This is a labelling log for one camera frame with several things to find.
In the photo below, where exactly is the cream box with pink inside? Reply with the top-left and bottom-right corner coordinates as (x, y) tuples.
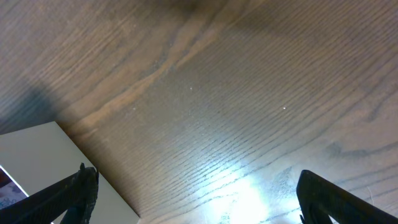
(1, 122), (139, 224)

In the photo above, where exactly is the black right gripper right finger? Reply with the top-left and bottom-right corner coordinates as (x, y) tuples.
(296, 170), (397, 224)

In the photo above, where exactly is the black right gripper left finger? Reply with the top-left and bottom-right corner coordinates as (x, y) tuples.
(1, 164), (99, 224)

